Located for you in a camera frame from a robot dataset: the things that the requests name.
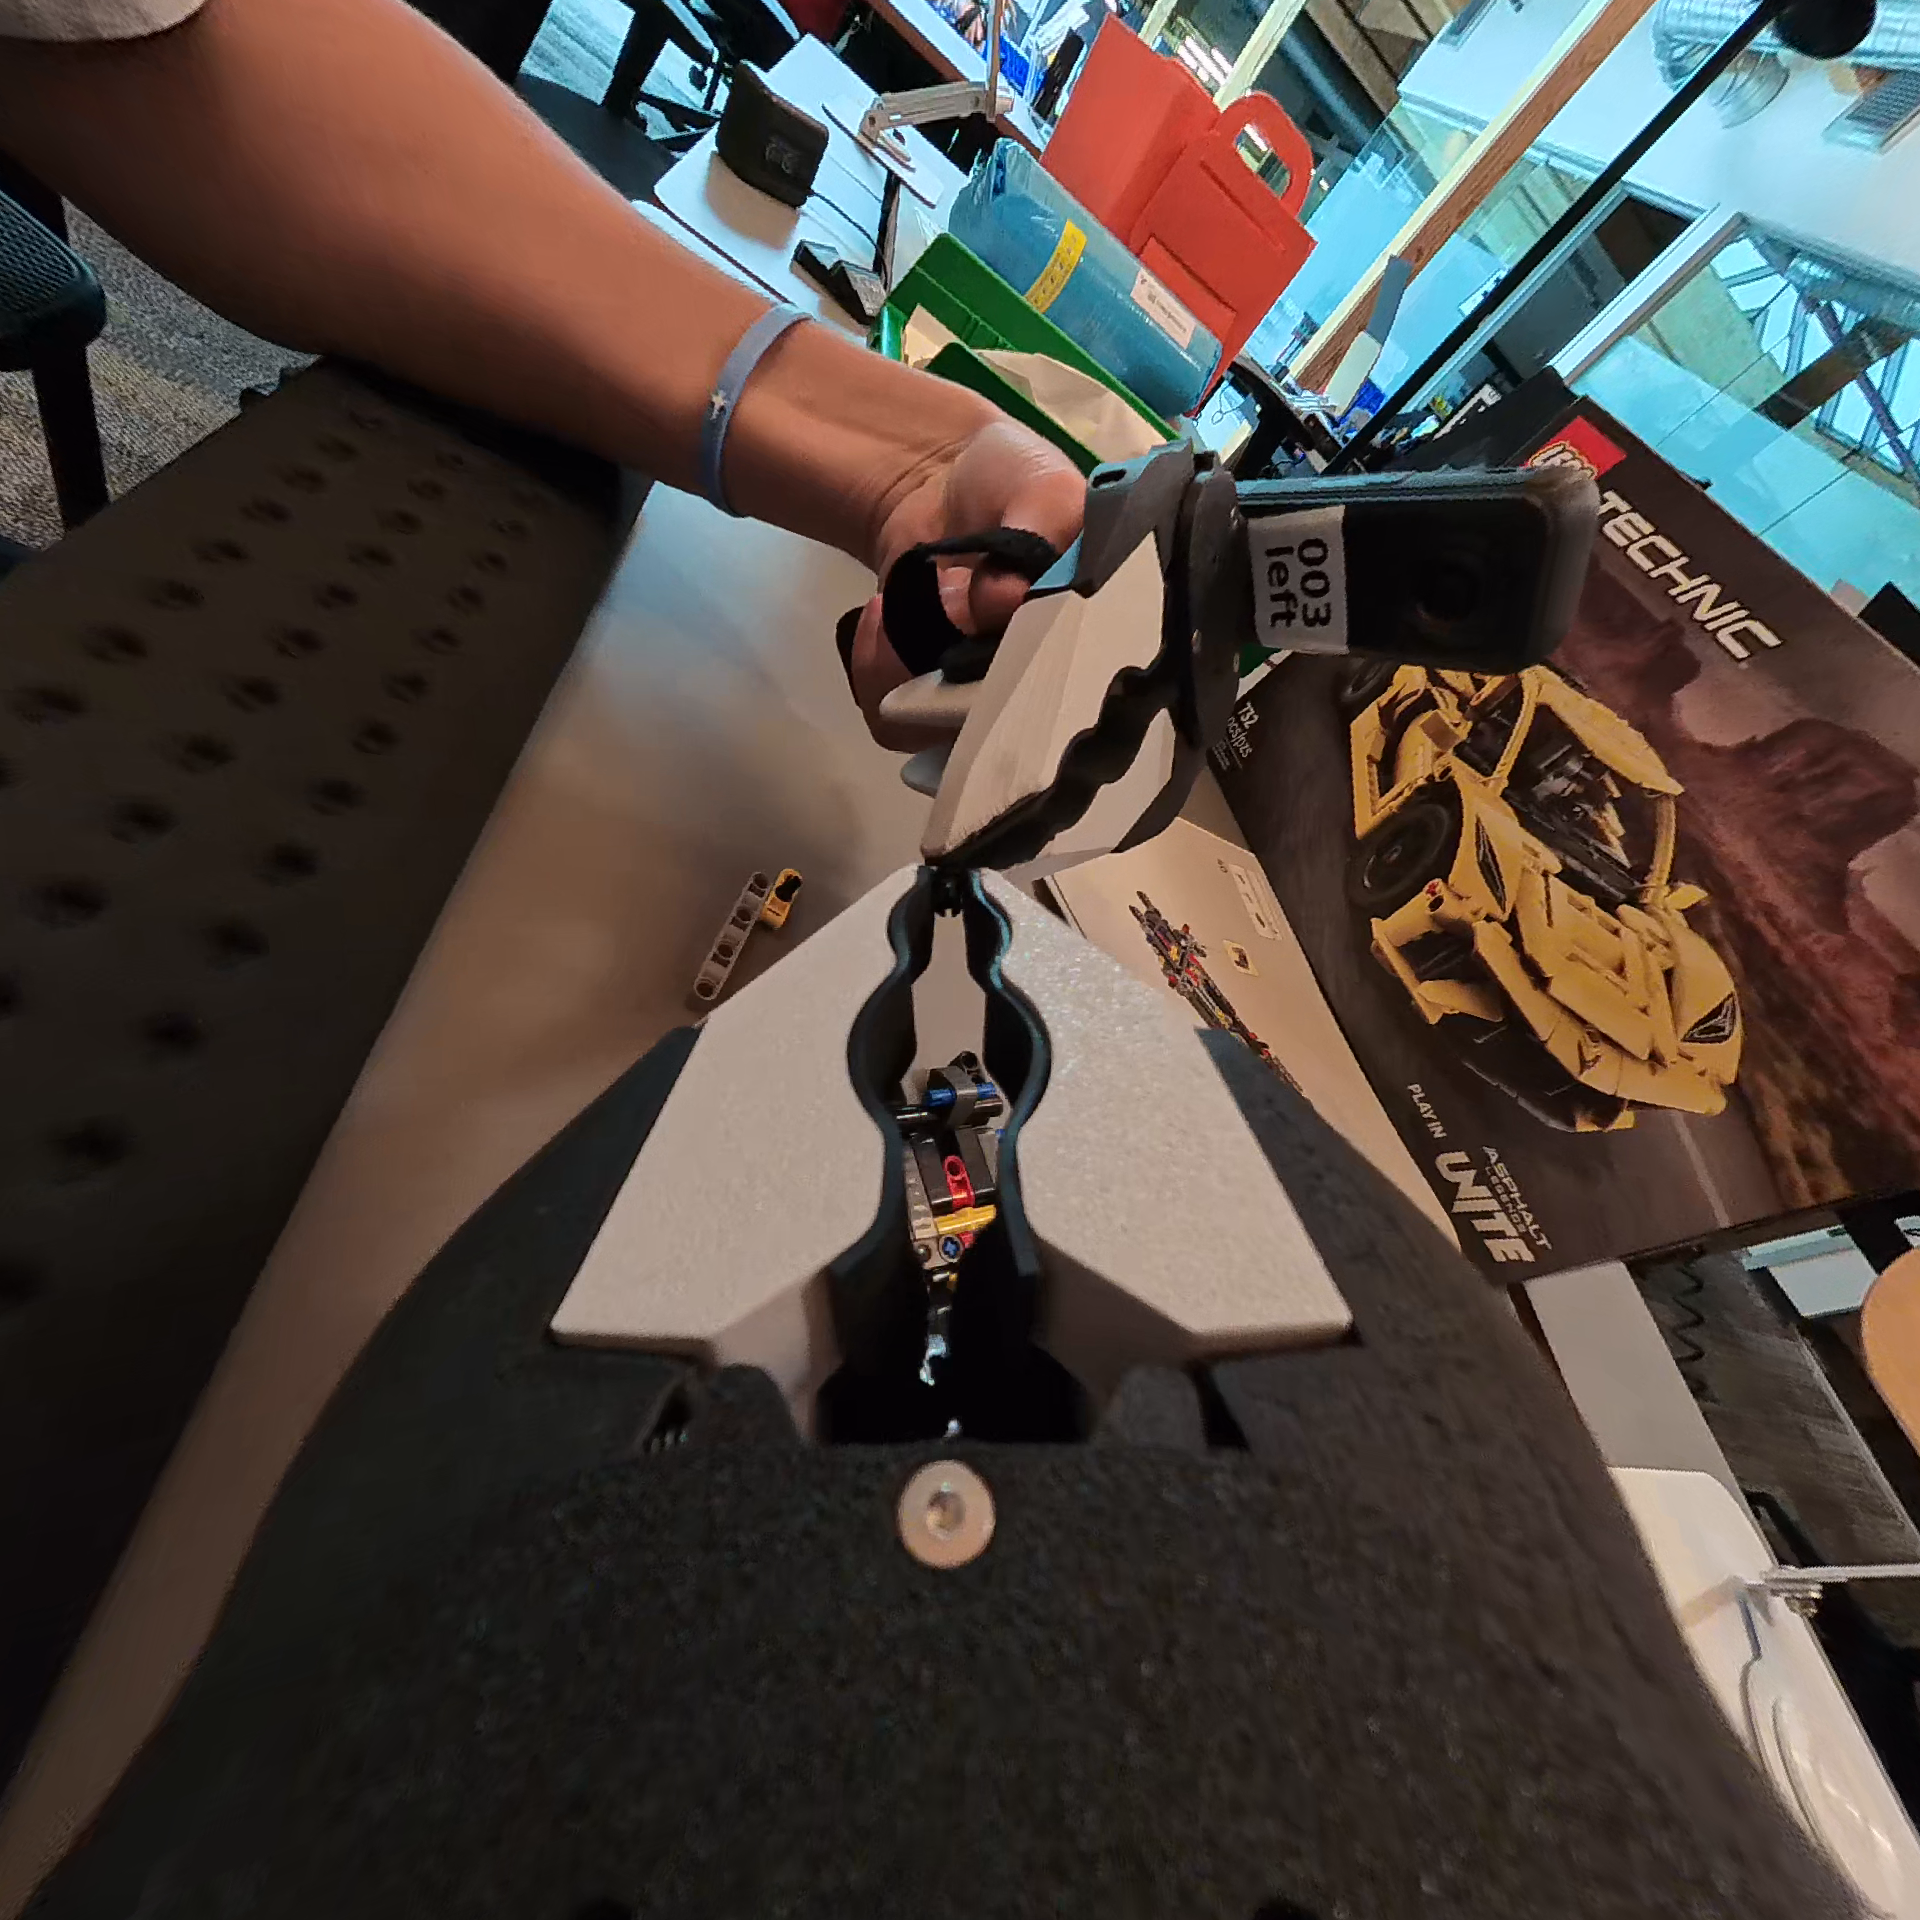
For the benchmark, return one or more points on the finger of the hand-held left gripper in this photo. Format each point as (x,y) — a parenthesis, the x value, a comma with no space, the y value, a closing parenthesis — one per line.
(1150,795)
(1049,688)

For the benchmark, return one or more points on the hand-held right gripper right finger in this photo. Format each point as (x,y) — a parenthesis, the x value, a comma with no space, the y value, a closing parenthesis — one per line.
(1185,1186)

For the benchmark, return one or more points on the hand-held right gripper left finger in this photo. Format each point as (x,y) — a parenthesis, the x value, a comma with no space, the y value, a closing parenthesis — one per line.
(720,1186)

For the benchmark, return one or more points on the thin grey lego beam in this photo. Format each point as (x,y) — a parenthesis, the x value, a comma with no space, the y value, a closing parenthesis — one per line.
(730,937)

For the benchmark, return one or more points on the yellow lego connector blue pin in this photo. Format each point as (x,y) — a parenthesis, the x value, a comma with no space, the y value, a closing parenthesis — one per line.
(779,899)

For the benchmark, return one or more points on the person's left forearm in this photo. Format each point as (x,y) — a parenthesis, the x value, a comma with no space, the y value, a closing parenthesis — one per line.
(375,226)

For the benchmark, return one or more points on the lego instruction booklet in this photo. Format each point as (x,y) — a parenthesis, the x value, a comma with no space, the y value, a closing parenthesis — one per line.
(1109,903)

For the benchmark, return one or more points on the lego car chassis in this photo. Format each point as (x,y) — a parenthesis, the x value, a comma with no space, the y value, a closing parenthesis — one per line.
(954,1172)

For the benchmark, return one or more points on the black lego set box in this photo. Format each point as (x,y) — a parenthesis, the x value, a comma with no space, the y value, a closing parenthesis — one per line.
(1724,903)

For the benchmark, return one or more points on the person's left hand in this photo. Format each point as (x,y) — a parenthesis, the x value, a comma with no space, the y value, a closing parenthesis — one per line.
(992,485)

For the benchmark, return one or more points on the white cardboard sheet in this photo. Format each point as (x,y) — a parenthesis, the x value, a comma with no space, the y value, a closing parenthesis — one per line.
(1049,394)

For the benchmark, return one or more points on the black metal pole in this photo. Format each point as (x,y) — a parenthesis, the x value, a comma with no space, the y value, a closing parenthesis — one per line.
(1574,240)

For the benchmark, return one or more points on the green storage bin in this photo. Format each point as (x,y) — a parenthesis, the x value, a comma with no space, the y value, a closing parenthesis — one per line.
(960,295)

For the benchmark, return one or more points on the light blue wristband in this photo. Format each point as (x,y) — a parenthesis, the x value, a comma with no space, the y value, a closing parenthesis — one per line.
(744,407)

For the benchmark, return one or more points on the light blue roll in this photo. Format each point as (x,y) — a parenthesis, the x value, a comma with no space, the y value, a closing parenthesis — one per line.
(1080,272)

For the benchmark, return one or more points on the red plastic case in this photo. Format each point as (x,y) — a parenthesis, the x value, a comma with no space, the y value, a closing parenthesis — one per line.
(1185,194)

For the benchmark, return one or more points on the black pouch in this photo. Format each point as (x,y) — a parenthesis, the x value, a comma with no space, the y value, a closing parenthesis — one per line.
(774,135)

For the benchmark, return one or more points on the black dimpled foam mat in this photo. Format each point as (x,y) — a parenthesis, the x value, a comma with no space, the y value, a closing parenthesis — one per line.
(225,750)

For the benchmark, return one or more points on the black mesh chair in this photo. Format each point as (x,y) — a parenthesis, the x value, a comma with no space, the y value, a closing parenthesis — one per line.
(47,317)

